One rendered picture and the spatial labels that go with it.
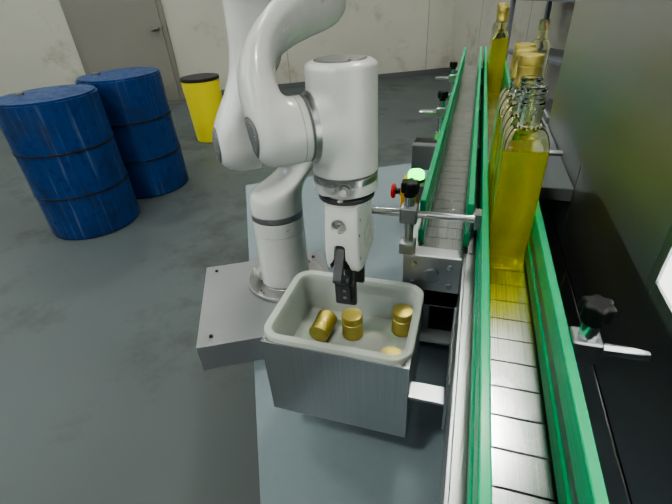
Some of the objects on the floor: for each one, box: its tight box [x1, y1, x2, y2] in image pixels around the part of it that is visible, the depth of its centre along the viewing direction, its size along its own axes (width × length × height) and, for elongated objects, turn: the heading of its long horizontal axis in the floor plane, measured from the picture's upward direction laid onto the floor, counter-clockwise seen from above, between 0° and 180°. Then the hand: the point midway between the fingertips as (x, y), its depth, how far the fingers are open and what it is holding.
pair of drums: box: [0, 67, 189, 240], centre depth 321 cm, size 79×130×95 cm, turn 2°
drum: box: [179, 73, 222, 143], centre depth 465 cm, size 42×42×68 cm
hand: (350, 282), depth 63 cm, fingers open, 5 cm apart
